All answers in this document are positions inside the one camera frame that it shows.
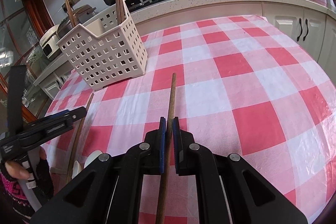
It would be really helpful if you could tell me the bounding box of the silver rice cooker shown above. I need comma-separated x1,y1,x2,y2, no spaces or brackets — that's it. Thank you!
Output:
56,5,96,39

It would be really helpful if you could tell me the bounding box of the white speckled rice spoon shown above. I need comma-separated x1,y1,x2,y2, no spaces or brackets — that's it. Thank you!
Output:
84,150,102,168

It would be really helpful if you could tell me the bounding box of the wall power outlet with plug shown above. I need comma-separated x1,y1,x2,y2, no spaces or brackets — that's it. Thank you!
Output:
62,0,81,13

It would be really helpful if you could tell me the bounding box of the person's left hand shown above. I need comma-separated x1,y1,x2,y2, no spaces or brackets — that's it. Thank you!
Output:
3,147,48,181

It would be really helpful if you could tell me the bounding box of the white small cooker appliance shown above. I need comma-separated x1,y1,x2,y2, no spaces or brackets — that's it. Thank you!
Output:
39,24,61,61

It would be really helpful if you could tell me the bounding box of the red white checkered tablecloth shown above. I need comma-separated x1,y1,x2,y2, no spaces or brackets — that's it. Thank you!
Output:
48,15,335,223

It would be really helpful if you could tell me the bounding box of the white perforated utensil basket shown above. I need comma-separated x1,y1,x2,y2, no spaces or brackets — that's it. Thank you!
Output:
57,3,148,91

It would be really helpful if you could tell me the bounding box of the wooden framed glass door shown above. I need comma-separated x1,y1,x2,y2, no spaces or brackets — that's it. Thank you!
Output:
1,0,54,132

